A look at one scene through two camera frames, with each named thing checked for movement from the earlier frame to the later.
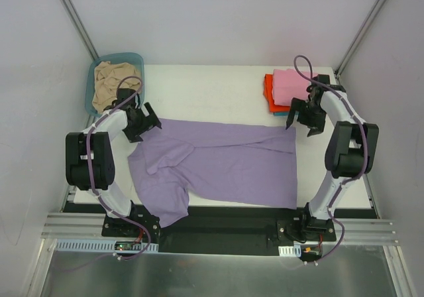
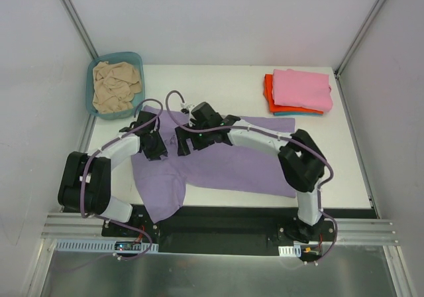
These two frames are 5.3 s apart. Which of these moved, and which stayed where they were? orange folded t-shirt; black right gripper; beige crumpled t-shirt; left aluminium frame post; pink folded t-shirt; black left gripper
Moved: black left gripper; black right gripper
Stayed: beige crumpled t-shirt; orange folded t-shirt; left aluminium frame post; pink folded t-shirt
